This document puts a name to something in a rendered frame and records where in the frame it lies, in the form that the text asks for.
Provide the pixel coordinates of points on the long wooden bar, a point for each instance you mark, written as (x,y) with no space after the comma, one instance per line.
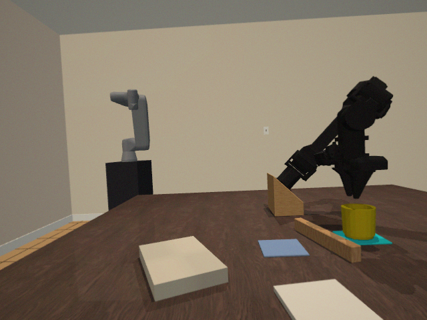
(339,245)

